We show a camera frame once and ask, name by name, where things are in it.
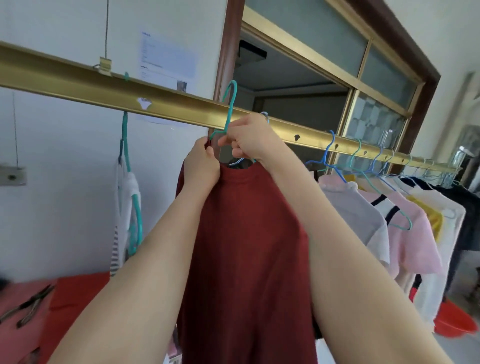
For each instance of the person's left forearm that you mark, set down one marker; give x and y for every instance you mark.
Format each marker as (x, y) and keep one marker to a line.
(142, 292)

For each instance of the brown door frame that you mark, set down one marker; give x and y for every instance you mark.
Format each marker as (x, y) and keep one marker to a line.
(227, 48)

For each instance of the red dustpan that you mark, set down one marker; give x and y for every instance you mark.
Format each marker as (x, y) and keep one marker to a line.
(15, 337)

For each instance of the gold clothes rail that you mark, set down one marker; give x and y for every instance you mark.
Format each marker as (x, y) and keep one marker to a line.
(75, 82)

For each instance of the mustard yellow t-shirt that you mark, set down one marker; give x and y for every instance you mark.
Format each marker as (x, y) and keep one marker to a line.
(435, 221)

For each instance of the white ornate arch frame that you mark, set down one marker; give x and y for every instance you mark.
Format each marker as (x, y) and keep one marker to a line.
(461, 123)

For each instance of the person's left hand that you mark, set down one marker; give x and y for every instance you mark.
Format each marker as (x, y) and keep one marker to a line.
(202, 168)

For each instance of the white lace blouse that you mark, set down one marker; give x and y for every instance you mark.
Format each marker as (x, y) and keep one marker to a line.
(356, 210)

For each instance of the person's right forearm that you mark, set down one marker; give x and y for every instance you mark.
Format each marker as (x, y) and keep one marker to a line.
(356, 281)

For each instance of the white paper notice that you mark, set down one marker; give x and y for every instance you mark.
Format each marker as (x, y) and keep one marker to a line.
(168, 56)

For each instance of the dark red t-shirt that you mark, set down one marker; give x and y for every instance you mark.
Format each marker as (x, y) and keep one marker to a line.
(247, 262)

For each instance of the pale pink blouse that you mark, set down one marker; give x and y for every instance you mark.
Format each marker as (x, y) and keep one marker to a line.
(446, 262)

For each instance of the pink t-shirt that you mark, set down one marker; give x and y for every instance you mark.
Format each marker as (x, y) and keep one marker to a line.
(416, 240)

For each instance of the ceiling lamp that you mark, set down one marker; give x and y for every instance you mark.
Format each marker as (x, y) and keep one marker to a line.
(251, 52)

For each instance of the grey striped white tank top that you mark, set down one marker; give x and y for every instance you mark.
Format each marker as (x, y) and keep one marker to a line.
(125, 195)

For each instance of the red plastic basin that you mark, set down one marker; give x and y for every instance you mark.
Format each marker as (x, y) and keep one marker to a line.
(455, 322)

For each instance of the gold framed glass door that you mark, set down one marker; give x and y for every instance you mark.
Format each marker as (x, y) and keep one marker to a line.
(311, 33)

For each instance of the person's right hand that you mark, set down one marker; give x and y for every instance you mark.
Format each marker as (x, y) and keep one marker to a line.
(251, 138)

